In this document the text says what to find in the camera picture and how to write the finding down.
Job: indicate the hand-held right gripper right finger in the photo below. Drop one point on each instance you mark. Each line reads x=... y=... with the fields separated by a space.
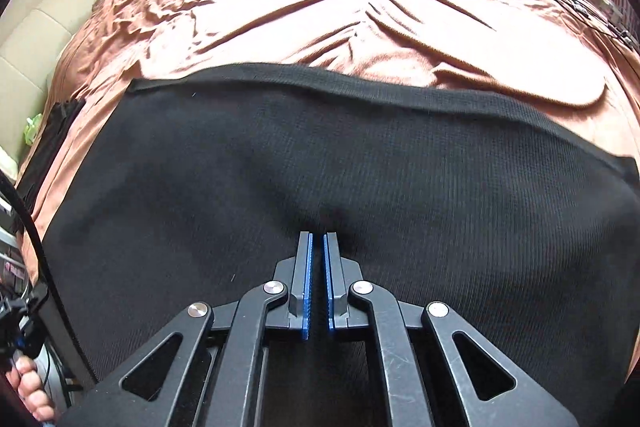
x=328 y=282

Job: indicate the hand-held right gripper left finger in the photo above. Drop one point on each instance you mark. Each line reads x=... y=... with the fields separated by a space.
x=308 y=282

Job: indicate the black t-shirt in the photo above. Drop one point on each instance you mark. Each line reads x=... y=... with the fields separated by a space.
x=350 y=157

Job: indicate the person's left hand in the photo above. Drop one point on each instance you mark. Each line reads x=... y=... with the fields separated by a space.
x=27 y=387

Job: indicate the folded black garment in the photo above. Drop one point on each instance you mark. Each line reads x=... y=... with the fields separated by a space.
x=50 y=142

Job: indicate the green tissue pack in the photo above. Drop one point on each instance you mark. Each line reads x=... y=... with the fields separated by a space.
x=32 y=129

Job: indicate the brown blanket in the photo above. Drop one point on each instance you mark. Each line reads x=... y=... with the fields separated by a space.
x=300 y=7

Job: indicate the cream padded headboard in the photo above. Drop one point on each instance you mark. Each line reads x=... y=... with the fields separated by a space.
x=60 y=22

